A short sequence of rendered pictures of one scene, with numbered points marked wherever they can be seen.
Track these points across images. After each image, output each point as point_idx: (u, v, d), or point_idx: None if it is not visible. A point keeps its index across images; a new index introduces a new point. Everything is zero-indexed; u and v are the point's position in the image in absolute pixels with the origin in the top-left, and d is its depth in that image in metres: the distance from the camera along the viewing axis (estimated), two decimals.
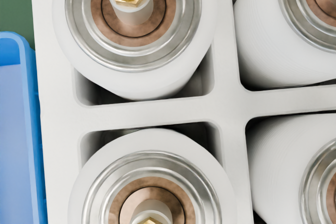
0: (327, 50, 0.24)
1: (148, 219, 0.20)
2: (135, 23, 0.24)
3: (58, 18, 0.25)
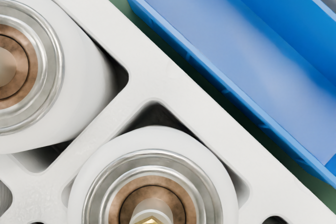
0: None
1: None
2: None
3: None
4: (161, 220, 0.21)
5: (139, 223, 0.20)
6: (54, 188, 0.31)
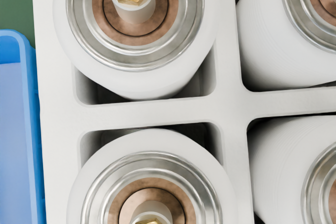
0: (331, 51, 0.24)
1: (155, 220, 0.19)
2: (137, 22, 0.24)
3: (59, 16, 0.24)
4: None
5: None
6: None
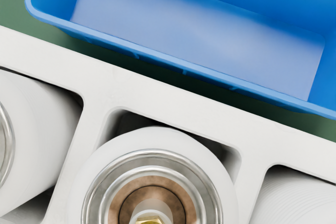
0: None
1: None
2: None
3: None
4: None
5: (144, 219, 0.20)
6: None
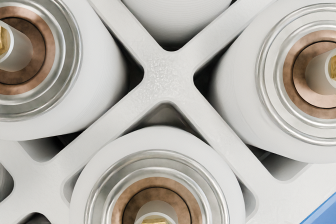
0: None
1: None
2: None
3: None
4: None
5: (150, 221, 0.19)
6: (175, 95, 0.30)
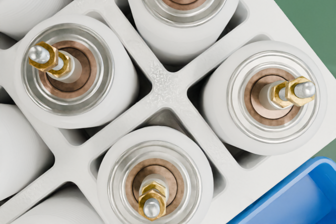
0: None
1: None
2: None
3: None
4: None
5: None
6: (173, 103, 0.43)
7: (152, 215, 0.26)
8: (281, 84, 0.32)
